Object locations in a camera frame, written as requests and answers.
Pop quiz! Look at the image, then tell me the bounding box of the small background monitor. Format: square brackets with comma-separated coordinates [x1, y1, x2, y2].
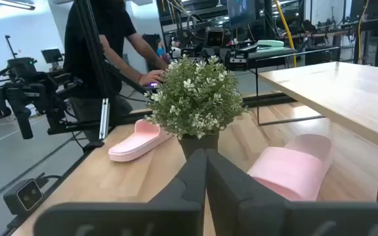
[41, 48, 64, 65]

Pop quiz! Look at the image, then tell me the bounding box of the yellow cable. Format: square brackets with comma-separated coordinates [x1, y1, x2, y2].
[273, 0, 298, 68]

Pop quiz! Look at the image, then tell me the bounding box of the wooden shelf black metal frame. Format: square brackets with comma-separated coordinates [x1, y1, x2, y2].
[247, 47, 378, 203]

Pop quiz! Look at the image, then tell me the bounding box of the green potted artificial plant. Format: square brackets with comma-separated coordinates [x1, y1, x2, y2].
[144, 54, 247, 161]

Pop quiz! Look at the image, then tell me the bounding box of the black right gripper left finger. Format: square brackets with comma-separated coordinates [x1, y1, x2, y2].
[33, 148, 208, 236]

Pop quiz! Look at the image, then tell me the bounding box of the computer monitor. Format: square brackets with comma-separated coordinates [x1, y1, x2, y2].
[226, 0, 257, 30]

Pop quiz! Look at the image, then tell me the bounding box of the black table-level camera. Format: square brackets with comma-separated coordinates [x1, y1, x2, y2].
[3, 178, 45, 216]

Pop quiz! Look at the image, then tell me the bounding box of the person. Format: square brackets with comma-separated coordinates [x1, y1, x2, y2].
[63, 0, 170, 142]

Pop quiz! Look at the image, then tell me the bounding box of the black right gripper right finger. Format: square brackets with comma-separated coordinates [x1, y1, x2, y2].
[206, 148, 378, 236]

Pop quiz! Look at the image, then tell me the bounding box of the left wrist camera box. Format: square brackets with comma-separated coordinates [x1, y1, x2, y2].
[204, 26, 226, 50]

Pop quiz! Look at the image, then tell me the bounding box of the dark grey desk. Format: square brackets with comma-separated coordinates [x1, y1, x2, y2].
[247, 47, 298, 69]

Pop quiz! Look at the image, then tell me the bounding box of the pink slide sandal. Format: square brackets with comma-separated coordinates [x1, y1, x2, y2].
[108, 119, 173, 163]
[247, 133, 333, 202]

